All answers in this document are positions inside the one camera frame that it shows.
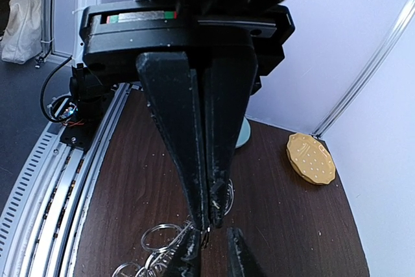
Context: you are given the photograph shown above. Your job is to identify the left aluminium frame post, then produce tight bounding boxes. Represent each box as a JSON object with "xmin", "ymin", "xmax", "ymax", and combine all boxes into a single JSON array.
[{"xmin": 311, "ymin": 0, "xmax": 414, "ymax": 138}]

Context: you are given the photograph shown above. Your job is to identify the light blue plate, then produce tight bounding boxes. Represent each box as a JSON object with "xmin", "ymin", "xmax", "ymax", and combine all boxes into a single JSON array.
[{"xmin": 235, "ymin": 117, "xmax": 251, "ymax": 149}]

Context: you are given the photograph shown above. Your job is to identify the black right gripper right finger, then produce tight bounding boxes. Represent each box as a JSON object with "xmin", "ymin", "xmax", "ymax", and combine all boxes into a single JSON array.
[{"xmin": 226, "ymin": 227, "xmax": 266, "ymax": 277}]

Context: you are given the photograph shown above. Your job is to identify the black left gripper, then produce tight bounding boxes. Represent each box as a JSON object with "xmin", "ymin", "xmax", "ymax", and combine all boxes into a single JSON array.
[{"xmin": 79, "ymin": 3, "xmax": 295, "ymax": 230}]

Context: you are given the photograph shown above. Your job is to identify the metal disc with key rings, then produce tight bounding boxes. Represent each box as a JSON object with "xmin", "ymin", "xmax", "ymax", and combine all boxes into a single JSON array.
[{"xmin": 112, "ymin": 178, "xmax": 236, "ymax": 277}]

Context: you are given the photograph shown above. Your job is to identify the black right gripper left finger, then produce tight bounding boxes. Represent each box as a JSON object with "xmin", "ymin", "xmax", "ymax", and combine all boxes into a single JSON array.
[{"xmin": 168, "ymin": 230, "xmax": 201, "ymax": 277}]

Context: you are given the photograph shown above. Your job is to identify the aluminium front rail base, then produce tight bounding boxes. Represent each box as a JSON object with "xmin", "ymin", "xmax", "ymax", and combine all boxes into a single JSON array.
[{"xmin": 1, "ymin": 84, "xmax": 140, "ymax": 276}]

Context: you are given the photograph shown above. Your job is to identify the yellow dotted plate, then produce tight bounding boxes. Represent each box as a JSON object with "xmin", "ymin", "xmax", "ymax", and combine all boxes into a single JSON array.
[{"xmin": 286, "ymin": 133, "xmax": 336, "ymax": 185}]

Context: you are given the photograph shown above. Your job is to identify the white plastic bag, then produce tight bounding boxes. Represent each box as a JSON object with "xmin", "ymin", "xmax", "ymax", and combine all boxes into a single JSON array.
[{"xmin": 1, "ymin": 0, "xmax": 42, "ymax": 64}]

